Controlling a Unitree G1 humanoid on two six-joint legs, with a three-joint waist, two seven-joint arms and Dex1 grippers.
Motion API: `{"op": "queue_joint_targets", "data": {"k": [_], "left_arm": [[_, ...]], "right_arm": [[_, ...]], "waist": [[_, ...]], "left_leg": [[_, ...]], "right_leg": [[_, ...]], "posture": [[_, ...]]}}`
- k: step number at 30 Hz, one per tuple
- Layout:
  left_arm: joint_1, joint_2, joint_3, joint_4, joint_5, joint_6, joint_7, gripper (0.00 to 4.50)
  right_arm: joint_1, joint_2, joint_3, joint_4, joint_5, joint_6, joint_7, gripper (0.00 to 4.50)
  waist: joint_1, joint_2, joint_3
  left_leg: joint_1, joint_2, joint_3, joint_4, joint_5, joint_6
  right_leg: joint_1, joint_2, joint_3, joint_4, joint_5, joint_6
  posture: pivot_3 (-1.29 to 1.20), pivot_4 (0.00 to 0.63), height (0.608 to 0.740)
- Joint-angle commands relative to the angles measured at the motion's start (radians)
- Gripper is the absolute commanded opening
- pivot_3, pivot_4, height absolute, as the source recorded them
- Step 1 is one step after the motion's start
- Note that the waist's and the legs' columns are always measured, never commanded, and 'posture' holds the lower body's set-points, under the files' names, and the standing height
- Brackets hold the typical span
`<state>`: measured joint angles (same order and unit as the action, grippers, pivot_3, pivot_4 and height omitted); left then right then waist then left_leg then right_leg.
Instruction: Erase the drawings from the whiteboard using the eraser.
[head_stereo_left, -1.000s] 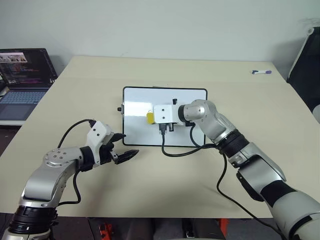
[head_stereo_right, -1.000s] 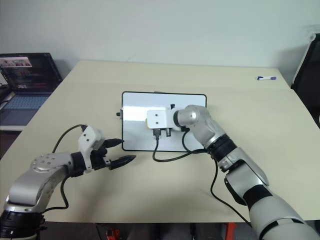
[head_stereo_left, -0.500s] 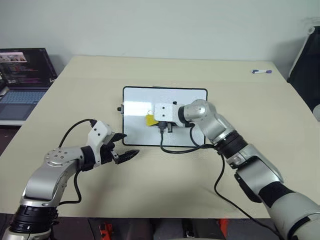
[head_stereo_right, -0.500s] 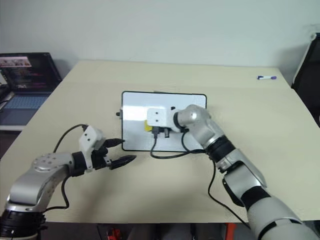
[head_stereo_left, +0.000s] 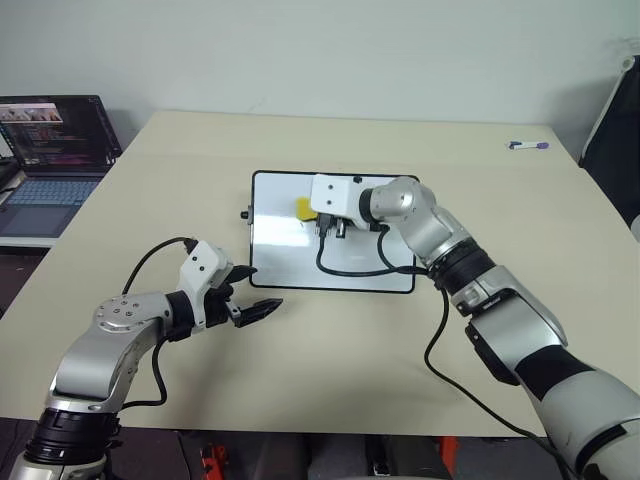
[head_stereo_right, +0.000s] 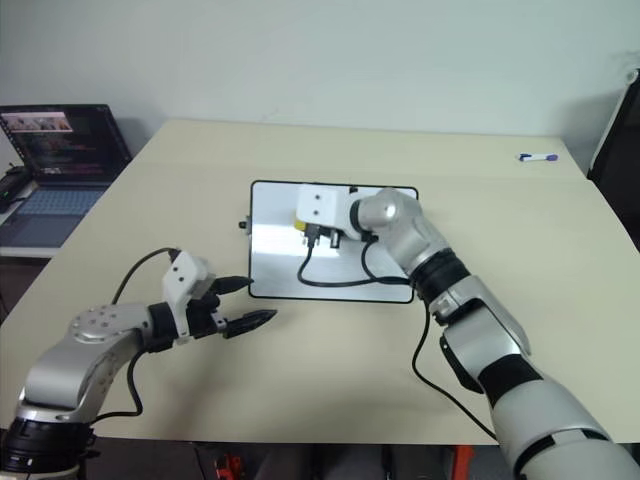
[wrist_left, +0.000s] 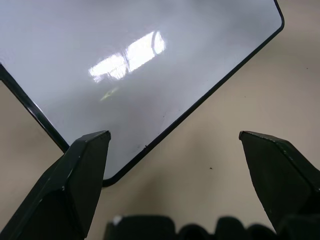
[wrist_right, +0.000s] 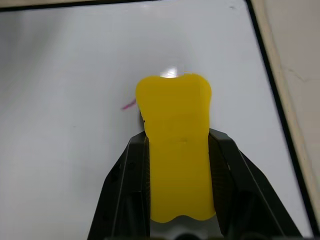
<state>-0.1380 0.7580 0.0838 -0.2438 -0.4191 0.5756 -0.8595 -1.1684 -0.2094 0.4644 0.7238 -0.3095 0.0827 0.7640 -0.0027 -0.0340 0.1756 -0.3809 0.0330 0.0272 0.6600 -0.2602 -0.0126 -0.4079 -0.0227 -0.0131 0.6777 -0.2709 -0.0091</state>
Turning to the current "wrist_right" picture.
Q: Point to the yellow whiteboard eraser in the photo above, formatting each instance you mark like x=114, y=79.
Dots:
x=175, y=140

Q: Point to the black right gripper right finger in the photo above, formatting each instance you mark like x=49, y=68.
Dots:
x=240, y=185

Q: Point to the pink marker drawing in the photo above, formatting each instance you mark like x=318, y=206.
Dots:
x=128, y=105

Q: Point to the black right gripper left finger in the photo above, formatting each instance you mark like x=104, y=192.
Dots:
x=125, y=185

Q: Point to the black-framed whiteboard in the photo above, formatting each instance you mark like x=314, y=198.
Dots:
x=75, y=75

